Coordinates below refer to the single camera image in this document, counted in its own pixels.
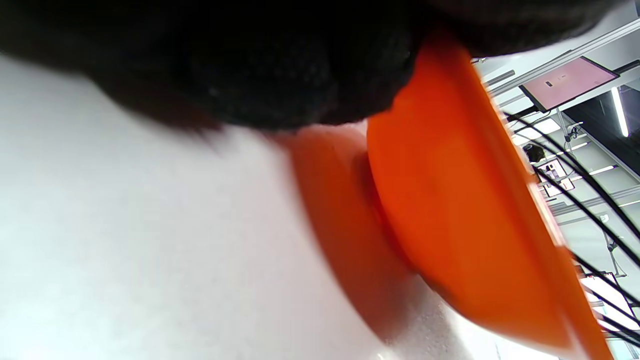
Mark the person's left hand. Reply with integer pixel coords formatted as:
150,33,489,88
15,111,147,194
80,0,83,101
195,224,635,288
0,0,621,131

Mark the wooden handle wire whisk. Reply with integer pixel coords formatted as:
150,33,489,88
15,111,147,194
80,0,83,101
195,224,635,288
505,112,640,351

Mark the large orange bowl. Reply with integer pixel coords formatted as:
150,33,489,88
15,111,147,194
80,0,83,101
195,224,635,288
366,30,617,360

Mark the ceiling light strip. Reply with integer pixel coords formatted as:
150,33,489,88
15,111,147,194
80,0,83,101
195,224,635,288
611,86,630,138

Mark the large pink screen monitor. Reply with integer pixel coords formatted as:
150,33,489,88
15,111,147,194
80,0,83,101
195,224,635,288
519,56,621,113

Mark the aluminium frame beam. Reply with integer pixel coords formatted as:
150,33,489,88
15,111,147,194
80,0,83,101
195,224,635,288
487,20,640,96

